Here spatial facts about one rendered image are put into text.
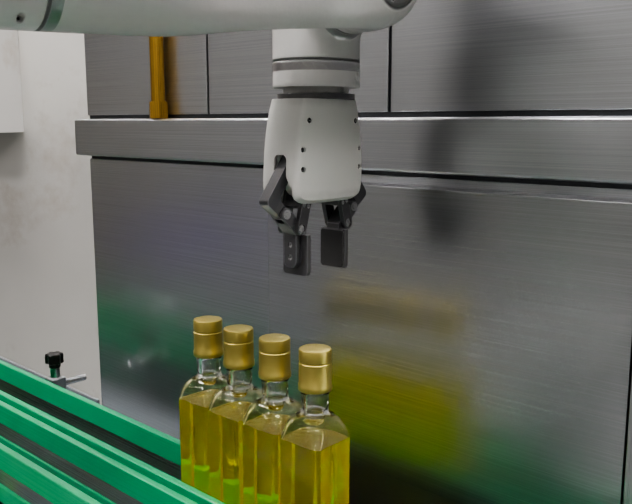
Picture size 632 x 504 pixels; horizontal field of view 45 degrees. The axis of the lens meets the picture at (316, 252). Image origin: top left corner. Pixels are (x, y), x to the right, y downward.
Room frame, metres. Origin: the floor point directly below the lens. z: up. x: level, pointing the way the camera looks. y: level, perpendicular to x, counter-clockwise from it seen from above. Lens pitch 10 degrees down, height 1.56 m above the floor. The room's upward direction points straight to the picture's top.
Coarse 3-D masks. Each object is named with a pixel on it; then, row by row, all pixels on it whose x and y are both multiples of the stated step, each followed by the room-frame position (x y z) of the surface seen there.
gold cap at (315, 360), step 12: (300, 348) 0.76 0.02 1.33; (312, 348) 0.76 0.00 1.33; (324, 348) 0.76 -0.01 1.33; (300, 360) 0.75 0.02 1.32; (312, 360) 0.74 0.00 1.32; (324, 360) 0.75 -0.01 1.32; (300, 372) 0.75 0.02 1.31; (312, 372) 0.74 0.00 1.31; (324, 372) 0.75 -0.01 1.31; (300, 384) 0.75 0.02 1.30; (312, 384) 0.74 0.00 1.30; (324, 384) 0.75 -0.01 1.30
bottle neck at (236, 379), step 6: (228, 372) 0.83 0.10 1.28; (234, 372) 0.83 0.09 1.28; (240, 372) 0.83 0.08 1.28; (246, 372) 0.83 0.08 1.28; (228, 378) 0.83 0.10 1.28; (234, 378) 0.83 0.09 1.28; (240, 378) 0.83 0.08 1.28; (246, 378) 0.83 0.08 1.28; (228, 384) 0.83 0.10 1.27; (234, 384) 0.83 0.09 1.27; (240, 384) 0.83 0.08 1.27; (246, 384) 0.83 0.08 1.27; (252, 384) 0.84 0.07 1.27
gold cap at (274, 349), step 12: (264, 336) 0.80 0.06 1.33; (276, 336) 0.80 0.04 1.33; (288, 336) 0.80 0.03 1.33; (264, 348) 0.79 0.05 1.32; (276, 348) 0.78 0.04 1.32; (288, 348) 0.79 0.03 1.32; (264, 360) 0.79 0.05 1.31; (276, 360) 0.78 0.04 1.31; (288, 360) 0.79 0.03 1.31; (264, 372) 0.79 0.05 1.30; (276, 372) 0.78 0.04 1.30; (288, 372) 0.79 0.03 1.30
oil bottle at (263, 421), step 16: (256, 400) 0.80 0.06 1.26; (288, 400) 0.80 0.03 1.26; (256, 416) 0.78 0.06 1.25; (272, 416) 0.77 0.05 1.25; (288, 416) 0.78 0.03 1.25; (256, 432) 0.78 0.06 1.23; (272, 432) 0.77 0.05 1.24; (256, 448) 0.78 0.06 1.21; (272, 448) 0.77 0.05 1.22; (256, 464) 0.78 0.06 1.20; (272, 464) 0.77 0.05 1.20; (256, 480) 0.78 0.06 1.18; (272, 480) 0.77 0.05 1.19; (256, 496) 0.78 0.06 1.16; (272, 496) 0.77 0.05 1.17
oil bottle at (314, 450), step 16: (304, 416) 0.75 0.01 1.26; (320, 416) 0.75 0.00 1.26; (336, 416) 0.76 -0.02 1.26; (288, 432) 0.75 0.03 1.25; (304, 432) 0.74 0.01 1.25; (320, 432) 0.73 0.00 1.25; (336, 432) 0.75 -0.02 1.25; (288, 448) 0.75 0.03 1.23; (304, 448) 0.73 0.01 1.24; (320, 448) 0.73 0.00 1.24; (336, 448) 0.74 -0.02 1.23; (288, 464) 0.75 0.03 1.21; (304, 464) 0.73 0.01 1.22; (320, 464) 0.73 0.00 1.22; (336, 464) 0.74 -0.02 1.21; (288, 480) 0.75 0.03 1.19; (304, 480) 0.73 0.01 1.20; (320, 480) 0.73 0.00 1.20; (336, 480) 0.74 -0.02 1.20; (288, 496) 0.75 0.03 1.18; (304, 496) 0.73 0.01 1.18; (320, 496) 0.73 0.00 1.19; (336, 496) 0.74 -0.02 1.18
